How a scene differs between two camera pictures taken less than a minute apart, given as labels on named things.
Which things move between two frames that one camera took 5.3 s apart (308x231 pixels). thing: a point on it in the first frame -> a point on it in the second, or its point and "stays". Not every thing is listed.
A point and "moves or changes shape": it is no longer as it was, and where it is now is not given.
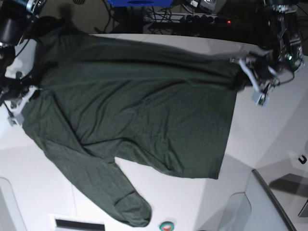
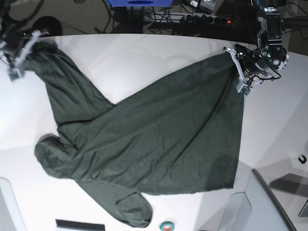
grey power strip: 203,18 stays
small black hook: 304,159 stays
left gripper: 12,89 -> 12,42
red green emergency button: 167,226 stays
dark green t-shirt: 98,97 moves or changes shape
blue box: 140,3 stays
